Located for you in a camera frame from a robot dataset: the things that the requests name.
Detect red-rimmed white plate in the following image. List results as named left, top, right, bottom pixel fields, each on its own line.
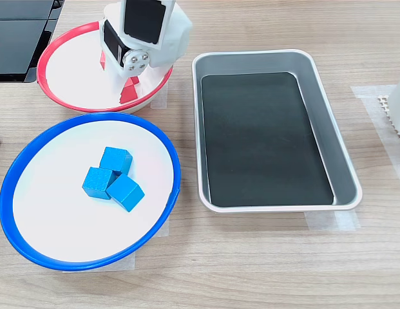
left=36, top=20, right=175, bottom=114

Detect black flat device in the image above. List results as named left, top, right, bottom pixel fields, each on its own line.
left=0, top=0, right=66, bottom=84

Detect blue cube with rough top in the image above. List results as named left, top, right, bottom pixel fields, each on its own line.
left=81, top=166, right=117, bottom=201

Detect black tray mat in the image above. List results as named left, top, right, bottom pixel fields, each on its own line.
left=200, top=71, right=335, bottom=208

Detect blue-rimmed white plate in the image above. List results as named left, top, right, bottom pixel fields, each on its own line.
left=0, top=111, right=182, bottom=272

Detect steel tray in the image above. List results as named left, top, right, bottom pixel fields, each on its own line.
left=191, top=48, right=364, bottom=214

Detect pale perforated base plate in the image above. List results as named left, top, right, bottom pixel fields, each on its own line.
left=376, top=95, right=400, bottom=151

